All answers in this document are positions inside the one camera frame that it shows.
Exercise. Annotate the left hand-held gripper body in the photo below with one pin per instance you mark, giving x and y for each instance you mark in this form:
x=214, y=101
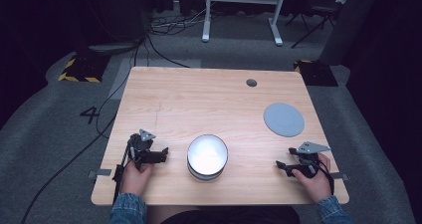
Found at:
x=141, y=144

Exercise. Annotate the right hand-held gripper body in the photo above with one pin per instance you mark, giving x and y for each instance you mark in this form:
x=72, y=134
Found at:
x=309, y=157

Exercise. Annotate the person's right hand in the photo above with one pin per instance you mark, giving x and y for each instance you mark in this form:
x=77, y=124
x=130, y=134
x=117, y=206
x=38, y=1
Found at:
x=315, y=184

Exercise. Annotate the person's left hand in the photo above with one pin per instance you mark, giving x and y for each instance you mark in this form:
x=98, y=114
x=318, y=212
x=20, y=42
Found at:
x=134, y=179

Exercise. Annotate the grey round lid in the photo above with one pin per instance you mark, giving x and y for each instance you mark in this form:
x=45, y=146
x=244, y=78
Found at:
x=284, y=119

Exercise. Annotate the grey tape tab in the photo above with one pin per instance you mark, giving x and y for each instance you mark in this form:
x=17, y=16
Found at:
x=99, y=173
x=340, y=176

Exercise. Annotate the white bowl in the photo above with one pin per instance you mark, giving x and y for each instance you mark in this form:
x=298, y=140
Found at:
x=207, y=156

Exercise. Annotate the black folding stand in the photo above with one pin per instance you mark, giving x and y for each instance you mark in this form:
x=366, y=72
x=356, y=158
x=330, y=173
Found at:
x=315, y=18

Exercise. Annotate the grey pillar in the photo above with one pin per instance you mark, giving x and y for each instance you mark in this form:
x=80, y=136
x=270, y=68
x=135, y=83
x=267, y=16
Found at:
x=351, y=21

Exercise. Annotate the black yellow striped base plate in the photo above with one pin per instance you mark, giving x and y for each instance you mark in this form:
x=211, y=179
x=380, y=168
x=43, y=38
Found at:
x=84, y=68
x=315, y=73

